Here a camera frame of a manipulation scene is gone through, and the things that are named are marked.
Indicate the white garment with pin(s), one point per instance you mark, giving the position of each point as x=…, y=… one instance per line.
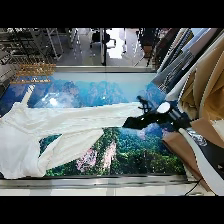
x=23, y=140

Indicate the heap of clothes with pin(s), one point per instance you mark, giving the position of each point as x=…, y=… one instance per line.
x=173, y=66

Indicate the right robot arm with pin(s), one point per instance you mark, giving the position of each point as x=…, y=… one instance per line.
x=206, y=160

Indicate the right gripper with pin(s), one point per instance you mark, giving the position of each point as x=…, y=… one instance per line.
x=136, y=122

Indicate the silver frame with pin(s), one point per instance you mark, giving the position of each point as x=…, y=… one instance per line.
x=100, y=182

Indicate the tan garment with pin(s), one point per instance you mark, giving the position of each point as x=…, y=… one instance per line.
x=210, y=83

